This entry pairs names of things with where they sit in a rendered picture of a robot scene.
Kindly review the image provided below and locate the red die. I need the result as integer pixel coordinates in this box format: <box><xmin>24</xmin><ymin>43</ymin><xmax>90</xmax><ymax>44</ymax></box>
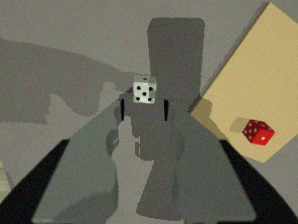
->
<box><xmin>242</xmin><ymin>120</ymin><xmax>275</xmax><ymax>145</ymax></box>

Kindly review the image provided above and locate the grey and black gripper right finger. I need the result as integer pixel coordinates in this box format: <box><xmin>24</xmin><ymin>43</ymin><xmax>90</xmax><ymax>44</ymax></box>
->
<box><xmin>164</xmin><ymin>99</ymin><xmax>298</xmax><ymax>224</ymax></box>

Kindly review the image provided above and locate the tan flat mat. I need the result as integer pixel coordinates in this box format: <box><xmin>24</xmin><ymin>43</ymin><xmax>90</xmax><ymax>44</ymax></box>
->
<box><xmin>189</xmin><ymin>2</ymin><xmax>298</xmax><ymax>163</ymax></box>

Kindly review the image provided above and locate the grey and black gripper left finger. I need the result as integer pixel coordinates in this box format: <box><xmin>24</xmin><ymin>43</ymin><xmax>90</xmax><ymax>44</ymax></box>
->
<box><xmin>0</xmin><ymin>98</ymin><xmax>124</xmax><ymax>224</ymax></box>

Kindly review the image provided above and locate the white die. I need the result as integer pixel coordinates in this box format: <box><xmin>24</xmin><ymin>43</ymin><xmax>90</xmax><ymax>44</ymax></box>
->
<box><xmin>133</xmin><ymin>75</ymin><xmax>157</xmax><ymax>104</ymax></box>

